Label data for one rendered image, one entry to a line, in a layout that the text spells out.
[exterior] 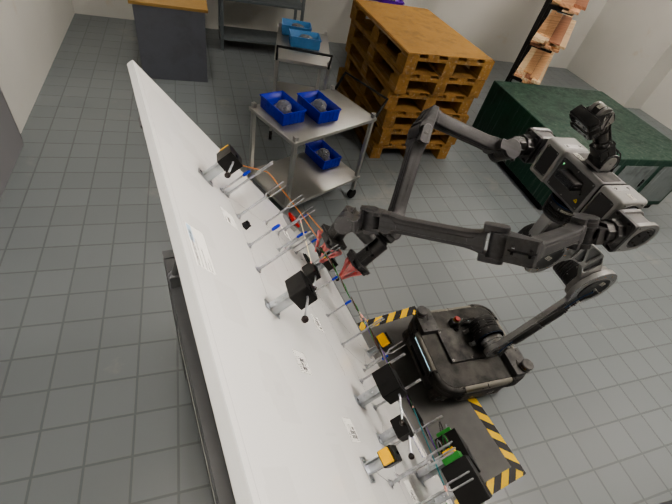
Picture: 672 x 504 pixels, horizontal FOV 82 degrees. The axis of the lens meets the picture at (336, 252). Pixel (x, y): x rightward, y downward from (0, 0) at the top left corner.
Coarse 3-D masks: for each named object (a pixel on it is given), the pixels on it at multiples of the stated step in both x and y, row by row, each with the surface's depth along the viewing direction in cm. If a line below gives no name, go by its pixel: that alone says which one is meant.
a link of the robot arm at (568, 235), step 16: (576, 224) 120; (592, 224) 121; (496, 240) 106; (512, 240) 103; (528, 240) 101; (544, 240) 106; (560, 240) 110; (576, 240) 118; (496, 256) 107; (512, 256) 104; (528, 256) 103
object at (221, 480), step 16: (176, 288) 133; (176, 304) 129; (192, 336) 123; (192, 352) 119; (192, 368) 116; (192, 384) 112; (208, 400) 110; (208, 416) 107; (208, 432) 105; (208, 448) 102; (224, 464) 100; (224, 480) 98; (224, 496) 96
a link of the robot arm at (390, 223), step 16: (368, 224) 121; (384, 224) 119; (400, 224) 117; (416, 224) 114; (432, 224) 114; (496, 224) 107; (432, 240) 114; (448, 240) 111; (464, 240) 109; (480, 240) 107; (480, 256) 110
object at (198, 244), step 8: (192, 232) 64; (200, 232) 67; (192, 240) 62; (200, 240) 65; (192, 248) 60; (200, 248) 63; (200, 256) 61; (208, 256) 64; (200, 264) 60; (208, 264) 62
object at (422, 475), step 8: (448, 432) 100; (456, 432) 99; (456, 440) 97; (456, 448) 95; (464, 448) 94; (472, 456) 97; (440, 464) 97; (416, 472) 98; (424, 472) 98; (432, 472) 97; (424, 480) 98
